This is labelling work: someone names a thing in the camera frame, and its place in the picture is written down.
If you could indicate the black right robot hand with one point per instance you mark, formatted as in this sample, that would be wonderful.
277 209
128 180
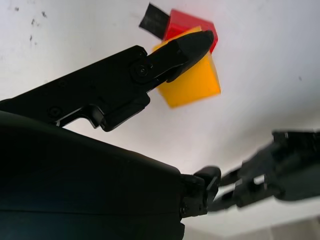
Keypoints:
75 187

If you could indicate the yellow wooden block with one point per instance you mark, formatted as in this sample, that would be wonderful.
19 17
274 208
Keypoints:
195 82

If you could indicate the red wooden block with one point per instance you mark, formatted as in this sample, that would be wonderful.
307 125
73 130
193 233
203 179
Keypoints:
190 21

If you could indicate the black tape strip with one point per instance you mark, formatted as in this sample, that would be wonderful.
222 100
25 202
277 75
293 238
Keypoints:
155 20

